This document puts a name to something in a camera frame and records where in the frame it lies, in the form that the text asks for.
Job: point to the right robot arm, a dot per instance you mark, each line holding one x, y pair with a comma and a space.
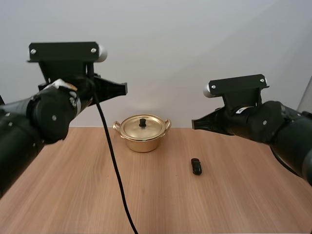
268, 122

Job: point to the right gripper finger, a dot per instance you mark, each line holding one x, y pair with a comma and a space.
207, 123

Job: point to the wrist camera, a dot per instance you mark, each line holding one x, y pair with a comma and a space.
236, 85
63, 52

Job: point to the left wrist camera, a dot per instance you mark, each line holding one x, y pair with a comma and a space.
63, 52

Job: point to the small grey toy car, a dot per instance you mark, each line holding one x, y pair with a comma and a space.
196, 167

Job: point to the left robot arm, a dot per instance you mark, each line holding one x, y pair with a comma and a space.
48, 117

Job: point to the gold lid with black knob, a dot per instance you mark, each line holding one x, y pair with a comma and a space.
131, 129

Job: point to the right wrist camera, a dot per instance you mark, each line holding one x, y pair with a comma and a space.
236, 85

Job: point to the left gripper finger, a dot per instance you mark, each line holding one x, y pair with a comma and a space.
114, 89

